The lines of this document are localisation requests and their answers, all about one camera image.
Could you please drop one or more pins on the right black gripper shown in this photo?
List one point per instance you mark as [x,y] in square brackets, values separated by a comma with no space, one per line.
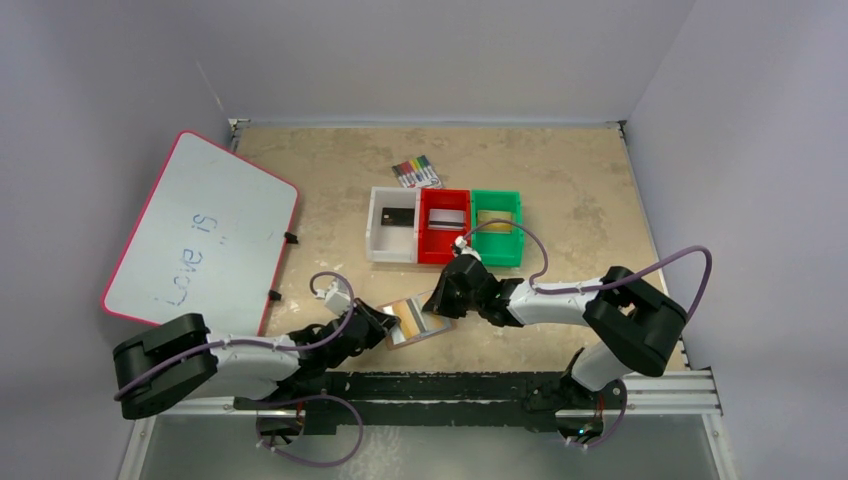
[448,295]

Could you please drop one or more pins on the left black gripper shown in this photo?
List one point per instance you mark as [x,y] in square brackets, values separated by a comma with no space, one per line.
[380,322]

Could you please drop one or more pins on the pink leather card holder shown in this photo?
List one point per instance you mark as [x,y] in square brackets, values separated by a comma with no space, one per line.
[392,339]

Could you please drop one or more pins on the orange credit card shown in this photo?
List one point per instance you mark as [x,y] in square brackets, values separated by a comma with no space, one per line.
[415,324]

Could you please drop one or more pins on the white plastic bin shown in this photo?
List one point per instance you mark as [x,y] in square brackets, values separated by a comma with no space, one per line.
[391,244]

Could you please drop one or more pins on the green plastic bin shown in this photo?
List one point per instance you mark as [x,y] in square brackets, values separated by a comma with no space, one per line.
[498,250]

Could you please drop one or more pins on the red plastic bin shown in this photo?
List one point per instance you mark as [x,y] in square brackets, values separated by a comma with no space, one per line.
[434,246]

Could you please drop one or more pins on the red framed whiteboard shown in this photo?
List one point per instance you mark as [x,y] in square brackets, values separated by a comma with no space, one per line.
[209,240]

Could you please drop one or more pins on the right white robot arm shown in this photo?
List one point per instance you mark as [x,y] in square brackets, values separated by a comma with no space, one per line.
[637,325]

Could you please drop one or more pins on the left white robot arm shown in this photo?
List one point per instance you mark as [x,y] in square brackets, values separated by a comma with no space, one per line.
[184,359]

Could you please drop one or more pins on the silver credit card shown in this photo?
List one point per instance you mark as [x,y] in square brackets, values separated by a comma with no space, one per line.
[446,219]

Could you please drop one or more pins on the gold card in bin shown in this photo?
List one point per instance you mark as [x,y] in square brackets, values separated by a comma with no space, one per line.
[495,221]

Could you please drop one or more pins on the black credit card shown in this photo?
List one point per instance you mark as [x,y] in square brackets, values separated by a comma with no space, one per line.
[398,217]

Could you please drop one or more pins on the pack of coloured markers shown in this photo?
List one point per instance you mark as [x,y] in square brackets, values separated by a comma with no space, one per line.
[417,173]

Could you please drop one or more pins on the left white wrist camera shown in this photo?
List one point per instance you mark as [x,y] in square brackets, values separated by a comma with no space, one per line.
[336,298]

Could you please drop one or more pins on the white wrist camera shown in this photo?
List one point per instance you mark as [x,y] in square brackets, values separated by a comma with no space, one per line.
[336,298]
[461,246]

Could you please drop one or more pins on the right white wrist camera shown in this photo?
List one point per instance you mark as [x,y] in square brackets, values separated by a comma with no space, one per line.
[461,246]

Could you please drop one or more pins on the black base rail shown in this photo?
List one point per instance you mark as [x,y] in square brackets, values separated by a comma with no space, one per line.
[539,402]

